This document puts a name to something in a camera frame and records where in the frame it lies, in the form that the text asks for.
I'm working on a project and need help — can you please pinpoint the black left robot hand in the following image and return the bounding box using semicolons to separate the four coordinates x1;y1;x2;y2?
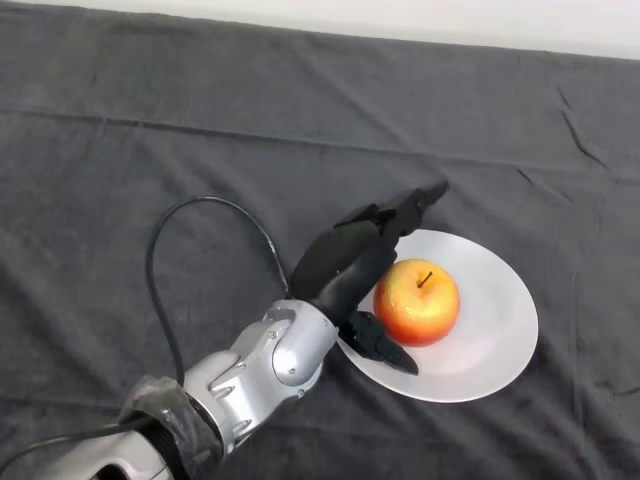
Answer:
288;180;450;376

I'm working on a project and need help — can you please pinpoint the red yellow apple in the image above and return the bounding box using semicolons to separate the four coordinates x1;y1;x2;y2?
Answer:
373;258;461;348

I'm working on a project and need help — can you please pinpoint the round white plate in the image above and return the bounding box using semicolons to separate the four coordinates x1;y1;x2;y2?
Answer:
335;228;540;404

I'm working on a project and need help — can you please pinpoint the black cloth table cover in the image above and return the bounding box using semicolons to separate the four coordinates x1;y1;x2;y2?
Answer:
0;0;640;480

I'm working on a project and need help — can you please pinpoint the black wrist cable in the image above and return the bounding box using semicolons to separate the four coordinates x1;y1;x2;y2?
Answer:
0;195;295;469

